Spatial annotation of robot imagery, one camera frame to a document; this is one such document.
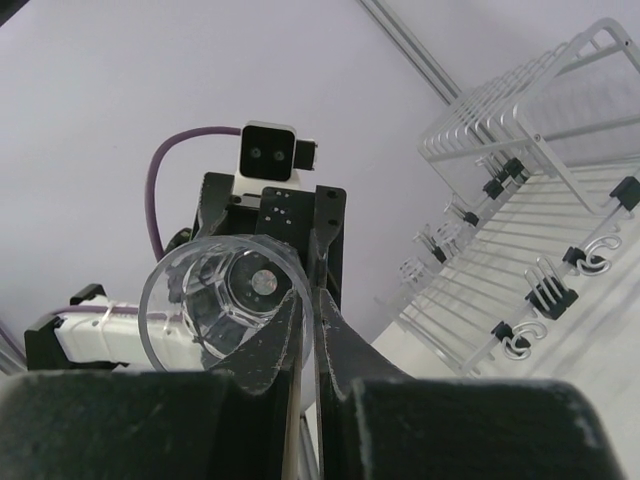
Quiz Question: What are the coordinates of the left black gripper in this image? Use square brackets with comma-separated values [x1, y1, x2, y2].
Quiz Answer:
[167, 172, 347, 319]

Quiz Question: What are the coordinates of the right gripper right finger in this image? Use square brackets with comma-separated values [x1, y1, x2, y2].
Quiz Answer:
[312, 288, 624, 479]

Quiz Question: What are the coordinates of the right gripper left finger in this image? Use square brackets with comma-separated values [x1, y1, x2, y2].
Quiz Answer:
[1, 293, 302, 479]

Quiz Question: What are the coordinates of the clear plastic cup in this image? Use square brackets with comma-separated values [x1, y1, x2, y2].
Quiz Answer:
[138, 234, 312, 371]

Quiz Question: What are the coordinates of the clear acrylic dish rack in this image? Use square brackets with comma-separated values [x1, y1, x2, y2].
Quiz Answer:
[376, 18, 639, 378]

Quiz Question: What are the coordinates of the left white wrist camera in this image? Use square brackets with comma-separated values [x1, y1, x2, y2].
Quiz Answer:
[233, 121, 318, 196]

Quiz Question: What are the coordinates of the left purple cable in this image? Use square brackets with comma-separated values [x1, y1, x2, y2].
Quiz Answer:
[44, 126, 244, 319]

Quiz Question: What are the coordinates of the left aluminium frame post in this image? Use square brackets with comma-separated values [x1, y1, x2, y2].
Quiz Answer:
[358, 0, 461, 105]

